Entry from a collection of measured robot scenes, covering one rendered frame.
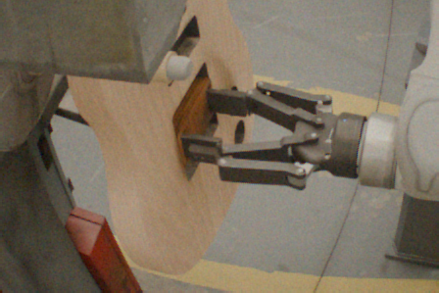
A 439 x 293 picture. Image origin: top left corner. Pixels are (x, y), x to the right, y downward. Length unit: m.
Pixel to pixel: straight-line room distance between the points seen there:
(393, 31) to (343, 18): 0.23
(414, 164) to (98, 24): 0.31
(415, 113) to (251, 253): 1.55
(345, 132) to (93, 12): 0.41
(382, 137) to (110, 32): 0.40
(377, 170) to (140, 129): 0.26
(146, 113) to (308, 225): 1.41
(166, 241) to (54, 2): 0.44
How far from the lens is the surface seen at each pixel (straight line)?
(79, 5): 0.57
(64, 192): 1.46
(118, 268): 1.62
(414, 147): 0.68
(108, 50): 0.59
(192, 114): 0.96
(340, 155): 0.90
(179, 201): 0.96
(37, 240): 1.32
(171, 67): 0.80
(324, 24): 2.84
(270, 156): 0.92
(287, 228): 2.23
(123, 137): 0.82
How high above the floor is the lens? 1.79
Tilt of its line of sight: 46 degrees down
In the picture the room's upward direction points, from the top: 10 degrees counter-clockwise
